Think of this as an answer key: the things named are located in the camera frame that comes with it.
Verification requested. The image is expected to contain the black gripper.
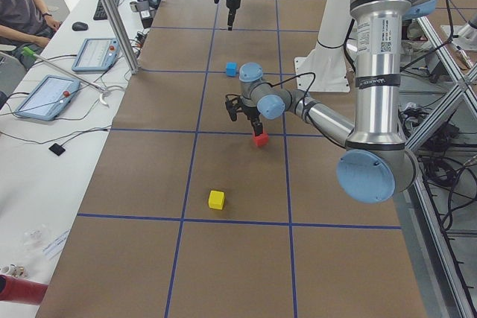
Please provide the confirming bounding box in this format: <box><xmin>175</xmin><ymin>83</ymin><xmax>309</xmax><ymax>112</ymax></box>
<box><xmin>226</xmin><ymin>0</ymin><xmax>239</xmax><ymax>31</ymax></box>
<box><xmin>241</xmin><ymin>104</ymin><xmax>263</xmax><ymax>136</ymax></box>

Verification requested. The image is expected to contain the red wooden block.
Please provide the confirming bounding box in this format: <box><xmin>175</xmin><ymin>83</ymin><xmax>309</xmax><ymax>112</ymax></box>
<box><xmin>253</xmin><ymin>132</ymin><xmax>269</xmax><ymax>147</ymax></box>

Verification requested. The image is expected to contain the blue wooden block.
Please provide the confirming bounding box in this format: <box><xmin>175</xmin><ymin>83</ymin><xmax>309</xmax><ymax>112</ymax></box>
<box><xmin>225</xmin><ymin>62</ymin><xmax>238</xmax><ymax>77</ymax></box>

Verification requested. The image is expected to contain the yellow wooden block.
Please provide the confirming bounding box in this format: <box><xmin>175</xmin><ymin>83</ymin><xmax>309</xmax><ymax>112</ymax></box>
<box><xmin>208</xmin><ymin>190</ymin><xmax>225</xmax><ymax>210</ymax></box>

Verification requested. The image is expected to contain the black keyboard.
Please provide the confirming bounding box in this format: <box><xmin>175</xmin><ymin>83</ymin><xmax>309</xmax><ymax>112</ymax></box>
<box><xmin>92</xmin><ymin>0</ymin><xmax>124</xmax><ymax>22</ymax></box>

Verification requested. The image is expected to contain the far blue teach pendant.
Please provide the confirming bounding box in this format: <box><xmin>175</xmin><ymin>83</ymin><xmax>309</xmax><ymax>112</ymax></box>
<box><xmin>72</xmin><ymin>38</ymin><xmax>120</xmax><ymax>73</ymax></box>

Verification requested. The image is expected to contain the blue teach pendant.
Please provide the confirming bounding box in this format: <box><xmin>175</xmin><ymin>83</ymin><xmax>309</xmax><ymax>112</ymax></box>
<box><xmin>72</xmin><ymin>38</ymin><xmax>120</xmax><ymax>73</ymax></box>
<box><xmin>13</xmin><ymin>75</ymin><xmax>80</xmax><ymax>121</ymax></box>

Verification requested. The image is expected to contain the black computer mouse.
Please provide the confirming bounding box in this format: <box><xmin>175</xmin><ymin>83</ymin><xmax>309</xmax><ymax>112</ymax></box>
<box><xmin>72</xmin><ymin>22</ymin><xmax>89</xmax><ymax>31</ymax></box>

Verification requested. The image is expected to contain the small black square pad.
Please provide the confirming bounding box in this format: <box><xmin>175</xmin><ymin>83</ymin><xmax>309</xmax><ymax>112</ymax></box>
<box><xmin>48</xmin><ymin>143</ymin><xmax>66</xmax><ymax>156</ymax></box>

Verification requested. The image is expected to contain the near blue teach pendant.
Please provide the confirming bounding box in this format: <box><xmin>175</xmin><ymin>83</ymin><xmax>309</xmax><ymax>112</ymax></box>
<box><xmin>13</xmin><ymin>75</ymin><xmax>80</xmax><ymax>121</ymax></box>

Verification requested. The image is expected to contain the seated person grey shirt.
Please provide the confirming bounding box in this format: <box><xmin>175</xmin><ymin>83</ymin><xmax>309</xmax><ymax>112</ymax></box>
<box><xmin>1</xmin><ymin>0</ymin><xmax>61</xmax><ymax>69</ymax></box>

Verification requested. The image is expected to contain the red cylinder bottle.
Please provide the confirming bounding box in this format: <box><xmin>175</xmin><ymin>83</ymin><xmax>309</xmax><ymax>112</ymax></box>
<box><xmin>1</xmin><ymin>275</ymin><xmax>48</xmax><ymax>305</ymax></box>

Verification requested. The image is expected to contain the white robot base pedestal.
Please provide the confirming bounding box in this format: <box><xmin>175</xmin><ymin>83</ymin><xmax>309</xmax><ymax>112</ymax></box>
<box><xmin>295</xmin><ymin>0</ymin><xmax>352</xmax><ymax>93</ymax></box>

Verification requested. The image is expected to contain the grey aluminium frame post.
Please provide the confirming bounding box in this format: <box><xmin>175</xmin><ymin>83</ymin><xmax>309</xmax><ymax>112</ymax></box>
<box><xmin>101</xmin><ymin>0</ymin><xmax>139</xmax><ymax>74</ymax></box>

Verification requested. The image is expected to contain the metal rod green handle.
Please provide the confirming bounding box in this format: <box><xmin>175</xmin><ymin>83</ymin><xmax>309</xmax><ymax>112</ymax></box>
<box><xmin>22</xmin><ymin>46</ymin><xmax>125</xmax><ymax>106</ymax></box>

